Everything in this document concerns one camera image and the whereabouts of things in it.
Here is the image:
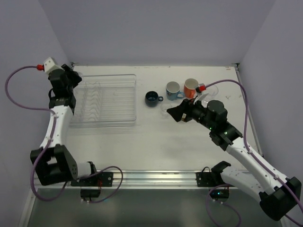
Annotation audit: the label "light blue floral mug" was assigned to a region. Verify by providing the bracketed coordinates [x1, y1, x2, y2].
[166, 81, 185, 101]

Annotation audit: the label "orange mug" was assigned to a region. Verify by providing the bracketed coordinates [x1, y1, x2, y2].
[184, 78, 199, 99]

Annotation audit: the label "clear glass with sticker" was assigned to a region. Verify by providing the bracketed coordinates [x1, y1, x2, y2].
[206, 85, 219, 98]

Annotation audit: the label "dark blue squat mug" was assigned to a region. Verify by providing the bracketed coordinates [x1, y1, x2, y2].
[144, 91, 163, 107]

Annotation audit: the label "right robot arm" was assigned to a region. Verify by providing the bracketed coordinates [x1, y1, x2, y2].
[167, 99, 303, 221]

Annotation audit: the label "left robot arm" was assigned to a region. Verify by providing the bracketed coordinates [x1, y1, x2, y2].
[30, 59, 96, 186]

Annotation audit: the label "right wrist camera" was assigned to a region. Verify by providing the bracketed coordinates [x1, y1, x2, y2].
[193, 83, 208, 104]

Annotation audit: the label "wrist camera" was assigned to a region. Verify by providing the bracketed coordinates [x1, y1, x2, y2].
[43, 57, 62, 75]
[193, 83, 208, 104]

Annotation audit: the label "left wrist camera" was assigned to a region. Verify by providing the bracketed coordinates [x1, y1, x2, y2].
[43, 57, 62, 75]

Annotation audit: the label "white wire dish rack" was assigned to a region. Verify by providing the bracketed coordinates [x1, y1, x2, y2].
[70, 74, 136, 129]

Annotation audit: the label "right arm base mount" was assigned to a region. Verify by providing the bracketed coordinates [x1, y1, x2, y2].
[195, 161, 231, 202]

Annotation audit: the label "aluminium mounting rail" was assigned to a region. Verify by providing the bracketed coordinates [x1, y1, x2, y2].
[30, 169, 261, 190]

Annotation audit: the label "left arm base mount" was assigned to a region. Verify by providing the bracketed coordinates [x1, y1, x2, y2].
[71, 172, 114, 202]

